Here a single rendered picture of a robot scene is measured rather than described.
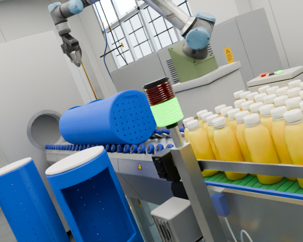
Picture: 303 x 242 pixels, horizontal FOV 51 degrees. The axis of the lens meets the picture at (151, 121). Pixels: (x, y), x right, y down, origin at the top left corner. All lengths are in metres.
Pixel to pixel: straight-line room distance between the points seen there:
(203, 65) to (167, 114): 1.16
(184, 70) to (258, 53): 1.38
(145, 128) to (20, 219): 0.97
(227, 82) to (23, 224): 1.47
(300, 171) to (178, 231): 0.42
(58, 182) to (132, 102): 0.54
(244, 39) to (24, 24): 4.70
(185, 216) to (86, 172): 0.51
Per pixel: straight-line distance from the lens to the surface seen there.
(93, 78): 2.67
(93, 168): 1.36
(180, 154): 0.72
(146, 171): 1.46
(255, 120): 0.84
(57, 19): 1.90
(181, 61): 1.81
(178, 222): 1.00
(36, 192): 2.12
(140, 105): 1.64
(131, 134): 1.60
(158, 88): 0.68
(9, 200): 2.11
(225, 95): 1.78
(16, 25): 6.67
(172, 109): 0.69
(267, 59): 3.21
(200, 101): 1.76
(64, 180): 1.37
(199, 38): 1.63
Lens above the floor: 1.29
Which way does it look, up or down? 9 degrees down
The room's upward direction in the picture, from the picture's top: 21 degrees counter-clockwise
